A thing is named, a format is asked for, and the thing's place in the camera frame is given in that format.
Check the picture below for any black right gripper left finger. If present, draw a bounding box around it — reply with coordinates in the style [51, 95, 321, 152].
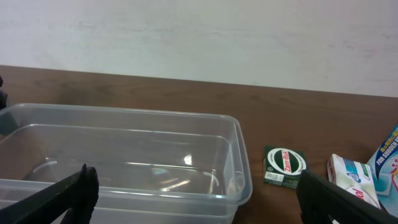
[1, 164, 99, 224]

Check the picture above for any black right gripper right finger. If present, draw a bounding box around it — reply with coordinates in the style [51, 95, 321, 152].
[296, 170, 397, 224]

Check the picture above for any clear plastic container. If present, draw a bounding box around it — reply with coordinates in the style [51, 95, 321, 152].
[1, 103, 252, 223]

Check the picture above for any white Panadol box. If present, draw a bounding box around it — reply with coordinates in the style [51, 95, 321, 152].
[327, 154, 381, 209]

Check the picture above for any blue Kool Fever box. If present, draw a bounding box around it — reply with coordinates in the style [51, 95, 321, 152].
[367, 126, 398, 217]

